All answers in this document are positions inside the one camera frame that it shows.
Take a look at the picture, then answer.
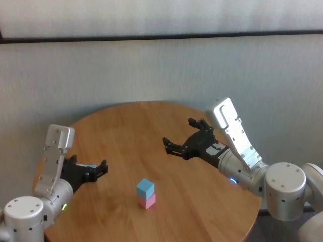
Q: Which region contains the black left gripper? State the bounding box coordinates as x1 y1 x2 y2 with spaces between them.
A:
60 154 110 193

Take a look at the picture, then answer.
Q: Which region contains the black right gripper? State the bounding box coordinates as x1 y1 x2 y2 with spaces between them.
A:
162 116 230 169

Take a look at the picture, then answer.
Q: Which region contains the pink cube block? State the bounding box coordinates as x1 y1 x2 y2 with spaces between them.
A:
137 193 156 210

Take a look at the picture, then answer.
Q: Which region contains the black wall rail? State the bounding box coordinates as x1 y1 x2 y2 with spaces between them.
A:
0 24 323 45

